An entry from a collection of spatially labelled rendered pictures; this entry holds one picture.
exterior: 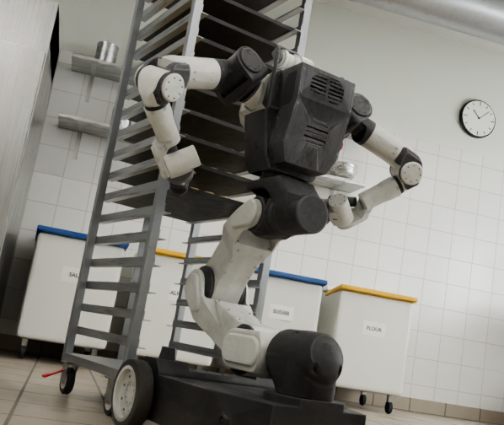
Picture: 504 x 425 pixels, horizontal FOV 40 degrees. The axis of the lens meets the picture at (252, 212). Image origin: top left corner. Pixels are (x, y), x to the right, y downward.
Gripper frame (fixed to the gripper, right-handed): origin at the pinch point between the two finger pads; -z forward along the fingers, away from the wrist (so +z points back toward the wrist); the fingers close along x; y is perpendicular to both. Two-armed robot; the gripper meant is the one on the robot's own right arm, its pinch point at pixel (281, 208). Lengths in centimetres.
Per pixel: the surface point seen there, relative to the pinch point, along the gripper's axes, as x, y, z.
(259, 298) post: -32.2, -5.0, -5.5
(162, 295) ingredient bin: -29, -133, -137
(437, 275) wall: 28, -329, -23
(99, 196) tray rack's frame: 0, 3, -81
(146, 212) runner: -9.9, 24.7, -39.3
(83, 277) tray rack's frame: -34, 3, -81
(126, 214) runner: -9, 15, -56
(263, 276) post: -24.0, -5.2, -5.4
